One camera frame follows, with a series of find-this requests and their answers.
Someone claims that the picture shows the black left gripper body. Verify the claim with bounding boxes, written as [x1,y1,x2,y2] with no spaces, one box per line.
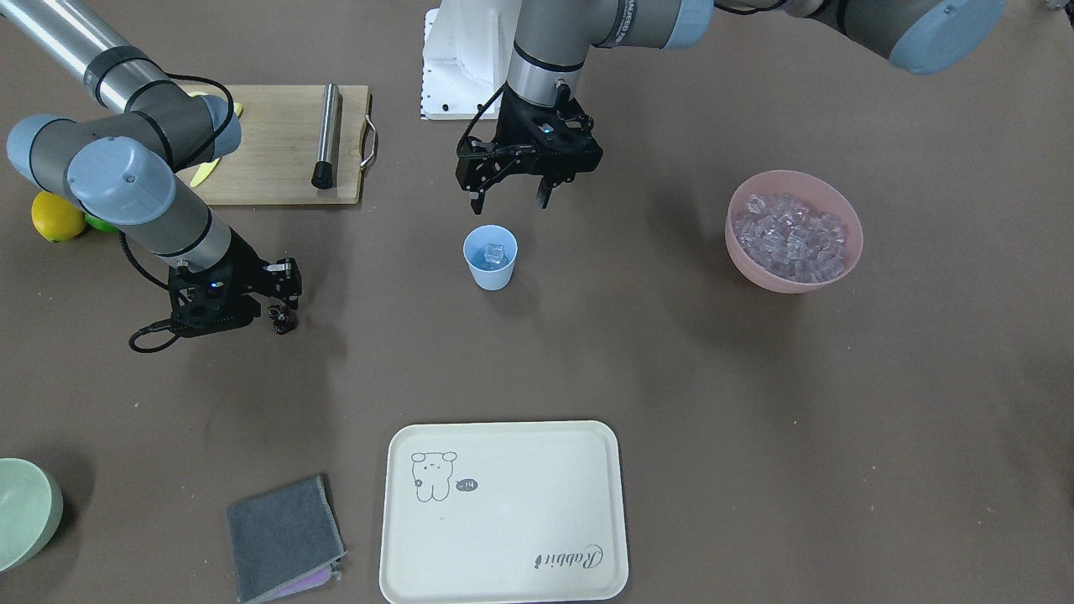
[493,84,603,182]

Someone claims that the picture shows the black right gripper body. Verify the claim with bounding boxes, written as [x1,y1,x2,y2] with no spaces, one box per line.
[168,231,266,339]

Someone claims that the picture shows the clear ice cube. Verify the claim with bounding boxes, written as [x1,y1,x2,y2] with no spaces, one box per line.
[471,244,503,271]
[482,243,510,270]

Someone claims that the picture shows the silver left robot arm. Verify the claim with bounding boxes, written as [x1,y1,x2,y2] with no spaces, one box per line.
[456,1,1005,215]

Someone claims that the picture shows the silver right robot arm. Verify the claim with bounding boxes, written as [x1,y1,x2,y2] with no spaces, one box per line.
[1,1,302,349]

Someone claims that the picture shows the dark red cherries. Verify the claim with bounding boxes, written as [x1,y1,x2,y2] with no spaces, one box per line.
[266,305,297,336]

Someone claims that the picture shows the light blue plastic cup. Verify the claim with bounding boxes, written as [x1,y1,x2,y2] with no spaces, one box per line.
[461,225,520,291]

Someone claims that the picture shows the pile of clear ice cubes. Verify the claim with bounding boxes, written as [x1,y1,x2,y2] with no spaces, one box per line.
[730,195,850,285]

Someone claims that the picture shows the steel muddler black tip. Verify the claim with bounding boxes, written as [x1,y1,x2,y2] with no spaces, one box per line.
[310,83,342,190]

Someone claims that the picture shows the wooden cutting board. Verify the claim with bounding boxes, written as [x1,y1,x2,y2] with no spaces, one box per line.
[193,85,371,206]

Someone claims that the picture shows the yellow plastic knife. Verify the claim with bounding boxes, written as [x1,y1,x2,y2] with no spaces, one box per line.
[189,101,244,188]

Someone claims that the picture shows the green lime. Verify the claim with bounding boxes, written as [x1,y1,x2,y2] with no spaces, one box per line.
[84,211,119,233]

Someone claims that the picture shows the yellow lemon outer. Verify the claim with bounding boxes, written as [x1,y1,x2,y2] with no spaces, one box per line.
[31,190,88,243]

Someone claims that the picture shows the grey folded cloth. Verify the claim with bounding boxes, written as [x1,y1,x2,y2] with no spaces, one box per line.
[226,474,347,603]

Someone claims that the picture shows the pink bowl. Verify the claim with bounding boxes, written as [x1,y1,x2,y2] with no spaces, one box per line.
[725,169,863,294]

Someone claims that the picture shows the mint green bowl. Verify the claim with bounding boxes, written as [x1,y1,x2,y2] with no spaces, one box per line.
[1,458,64,572]

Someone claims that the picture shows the cream rabbit tray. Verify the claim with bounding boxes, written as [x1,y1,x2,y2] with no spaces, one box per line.
[379,420,629,603]

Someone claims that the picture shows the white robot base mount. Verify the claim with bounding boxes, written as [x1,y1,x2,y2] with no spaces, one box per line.
[420,1,521,120]

